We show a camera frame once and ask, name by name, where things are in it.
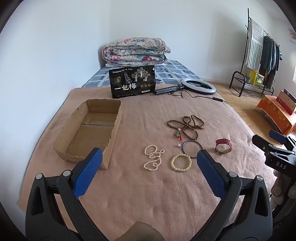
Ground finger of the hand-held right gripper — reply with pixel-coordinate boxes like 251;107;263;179
269;130;289;144
252;134;274;153

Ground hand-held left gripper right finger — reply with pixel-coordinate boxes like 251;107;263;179
196;149;274;241

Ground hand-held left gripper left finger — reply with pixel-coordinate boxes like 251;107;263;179
25;147;110;241

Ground red strap watch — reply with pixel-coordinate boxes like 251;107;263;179
215;138;233;155

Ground cream bead bracelet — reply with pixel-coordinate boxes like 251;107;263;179
171;153;193;172

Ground cardboard box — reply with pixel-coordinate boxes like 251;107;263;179
54;99;123;170

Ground thin blue bangle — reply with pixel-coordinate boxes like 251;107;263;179
181;140;203;159

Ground brown wooden bead necklace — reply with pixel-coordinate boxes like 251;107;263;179
167;116;205;142

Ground red string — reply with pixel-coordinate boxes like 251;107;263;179
172;127;184;143

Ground white pearl necklace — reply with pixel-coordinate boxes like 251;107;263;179
143;145;165;172

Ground person's right hand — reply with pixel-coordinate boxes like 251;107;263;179
270;169;289;210

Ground orange cloth covered table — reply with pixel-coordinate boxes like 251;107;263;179
256;95;296;136

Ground cream and red box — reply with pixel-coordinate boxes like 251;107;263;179
276;90;296;115

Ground dark flat box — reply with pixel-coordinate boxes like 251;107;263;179
284;88;296;103

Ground pink blanket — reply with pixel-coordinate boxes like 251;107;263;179
17;87;278;241

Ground yellow box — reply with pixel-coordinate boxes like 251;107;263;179
248;71;265;87

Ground dark hanging clothes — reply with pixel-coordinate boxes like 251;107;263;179
259;35;284;80

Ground black folded tripod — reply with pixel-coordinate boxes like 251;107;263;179
153;85;185;95

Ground striped hanging cloth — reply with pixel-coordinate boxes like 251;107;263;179
245;19;264;70

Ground black snack bag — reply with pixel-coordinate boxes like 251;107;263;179
109;65;156;98

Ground blue checked bed sheet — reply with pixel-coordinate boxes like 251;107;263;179
82;60;201;88

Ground black metal clothes rack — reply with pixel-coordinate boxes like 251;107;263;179
229;8;284;98

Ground folded floral quilt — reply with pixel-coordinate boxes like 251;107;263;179
103;38;171;68

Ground black ring light cable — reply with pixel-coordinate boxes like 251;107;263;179
180;89;228;105

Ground white ring light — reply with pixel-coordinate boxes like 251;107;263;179
181;78;216;95

